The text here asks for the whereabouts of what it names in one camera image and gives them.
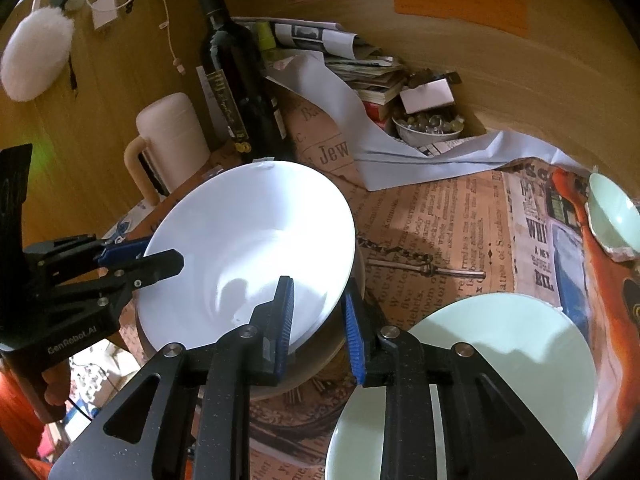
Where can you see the red book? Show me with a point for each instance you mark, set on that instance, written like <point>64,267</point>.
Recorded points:
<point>375,111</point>

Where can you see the yellow-green object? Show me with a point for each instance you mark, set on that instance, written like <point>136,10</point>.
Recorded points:
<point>265,35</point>

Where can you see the folded newspaper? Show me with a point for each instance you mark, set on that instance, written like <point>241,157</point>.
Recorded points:
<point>310,35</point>

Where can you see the orange sticky note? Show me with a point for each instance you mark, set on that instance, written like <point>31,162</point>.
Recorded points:
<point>460,5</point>

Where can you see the white fluffy pad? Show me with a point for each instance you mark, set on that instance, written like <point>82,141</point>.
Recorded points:
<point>35,50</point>

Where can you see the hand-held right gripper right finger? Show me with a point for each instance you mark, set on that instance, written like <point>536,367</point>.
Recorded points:
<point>355,340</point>

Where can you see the mint green plate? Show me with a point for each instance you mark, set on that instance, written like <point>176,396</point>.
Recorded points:
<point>500,350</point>

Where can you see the grey plate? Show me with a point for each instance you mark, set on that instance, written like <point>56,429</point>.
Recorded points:
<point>320,357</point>

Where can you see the white paper sheet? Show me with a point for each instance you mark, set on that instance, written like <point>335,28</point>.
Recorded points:
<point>350,110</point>

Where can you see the dark wine bottle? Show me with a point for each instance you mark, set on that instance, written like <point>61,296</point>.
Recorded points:
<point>235,75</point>

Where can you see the small bowl of glass beads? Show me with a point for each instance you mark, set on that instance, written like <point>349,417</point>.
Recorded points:
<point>425,132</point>

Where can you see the brown newsprint tablecloth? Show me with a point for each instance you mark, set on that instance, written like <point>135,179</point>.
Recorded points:
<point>430,225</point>

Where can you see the white plate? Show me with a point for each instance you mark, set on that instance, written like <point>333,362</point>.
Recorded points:
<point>240,230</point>

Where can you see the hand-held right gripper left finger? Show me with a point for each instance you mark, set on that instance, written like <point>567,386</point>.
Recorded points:
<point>285,320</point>

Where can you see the stack of books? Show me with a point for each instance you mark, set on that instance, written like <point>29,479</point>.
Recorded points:
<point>375,85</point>

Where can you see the mint green bowl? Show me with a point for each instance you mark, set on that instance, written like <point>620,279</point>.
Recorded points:
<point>615,210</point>

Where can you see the person's left hand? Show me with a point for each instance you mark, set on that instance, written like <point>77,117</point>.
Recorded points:
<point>55,380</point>

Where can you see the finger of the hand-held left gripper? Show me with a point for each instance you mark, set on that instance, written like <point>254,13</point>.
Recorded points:
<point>160,265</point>
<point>120,251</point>

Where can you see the white card box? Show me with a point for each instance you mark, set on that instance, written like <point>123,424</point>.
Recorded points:
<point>427,94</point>

